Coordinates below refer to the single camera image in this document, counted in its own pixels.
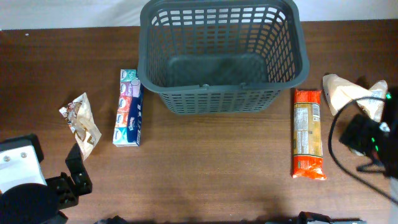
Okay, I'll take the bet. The grey plastic shopping basket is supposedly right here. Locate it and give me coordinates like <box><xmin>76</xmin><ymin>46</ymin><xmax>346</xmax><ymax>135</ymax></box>
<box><xmin>137</xmin><ymin>0</ymin><xmax>310</xmax><ymax>114</ymax></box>

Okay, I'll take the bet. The beige pasta bag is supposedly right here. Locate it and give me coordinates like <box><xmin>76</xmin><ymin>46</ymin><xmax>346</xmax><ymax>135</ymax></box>
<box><xmin>322</xmin><ymin>74</ymin><xmax>387</xmax><ymax>122</ymax></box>

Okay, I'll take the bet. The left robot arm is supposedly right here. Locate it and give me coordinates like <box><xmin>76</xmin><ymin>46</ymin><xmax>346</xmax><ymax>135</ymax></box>
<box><xmin>1</xmin><ymin>134</ymin><xmax>93</xmax><ymax>223</ymax></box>

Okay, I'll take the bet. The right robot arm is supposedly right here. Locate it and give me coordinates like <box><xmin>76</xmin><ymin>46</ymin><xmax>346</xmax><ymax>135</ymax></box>
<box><xmin>333</xmin><ymin>86</ymin><xmax>397</xmax><ymax>223</ymax></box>

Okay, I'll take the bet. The brown snack pouch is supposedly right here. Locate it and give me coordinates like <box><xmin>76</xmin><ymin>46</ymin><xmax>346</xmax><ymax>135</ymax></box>
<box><xmin>59</xmin><ymin>93</ymin><xmax>102</xmax><ymax>161</ymax></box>

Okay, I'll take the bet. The Kleenex tissue multipack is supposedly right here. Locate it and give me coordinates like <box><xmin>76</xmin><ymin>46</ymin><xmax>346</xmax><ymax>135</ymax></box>
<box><xmin>113</xmin><ymin>69</ymin><xmax>144</xmax><ymax>147</ymax></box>

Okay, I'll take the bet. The orange spaghetti pasta packet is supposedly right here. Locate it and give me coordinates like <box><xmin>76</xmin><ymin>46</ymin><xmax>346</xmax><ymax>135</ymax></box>
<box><xmin>292</xmin><ymin>90</ymin><xmax>326</xmax><ymax>180</ymax></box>

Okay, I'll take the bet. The right black cable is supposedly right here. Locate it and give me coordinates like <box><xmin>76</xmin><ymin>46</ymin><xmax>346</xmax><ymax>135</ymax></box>
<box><xmin>328</xmin><ymin>96</ymin><xmax>398</xmax><ymax>206</ymax></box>

